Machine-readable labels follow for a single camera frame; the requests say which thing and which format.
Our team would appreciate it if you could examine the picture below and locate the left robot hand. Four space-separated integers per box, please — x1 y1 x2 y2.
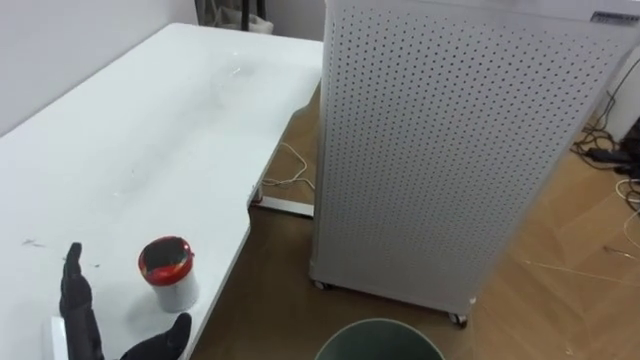
42 242 194 360

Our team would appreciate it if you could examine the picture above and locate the green waste bin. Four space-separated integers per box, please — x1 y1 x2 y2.
313 318 446 360

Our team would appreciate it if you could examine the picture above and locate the white jar with red lid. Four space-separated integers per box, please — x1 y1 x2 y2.
137 235 200 314

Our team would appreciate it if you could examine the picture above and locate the white desk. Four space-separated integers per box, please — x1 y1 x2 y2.
0 22 325 360

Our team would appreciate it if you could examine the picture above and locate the white plastic bag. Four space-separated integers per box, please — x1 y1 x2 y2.
214 6 275 35

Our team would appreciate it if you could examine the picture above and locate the white perforated air purifier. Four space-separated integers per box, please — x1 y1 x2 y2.
308 0 640 330

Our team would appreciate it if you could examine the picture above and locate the black power adapter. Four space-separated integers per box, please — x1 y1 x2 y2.
587 146 632 165

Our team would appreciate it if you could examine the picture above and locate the black floor cable tangle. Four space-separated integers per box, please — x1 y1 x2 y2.
569 57 640 199

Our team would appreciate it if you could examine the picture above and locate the thin white floor cable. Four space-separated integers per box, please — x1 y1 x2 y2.
614 177 640 254

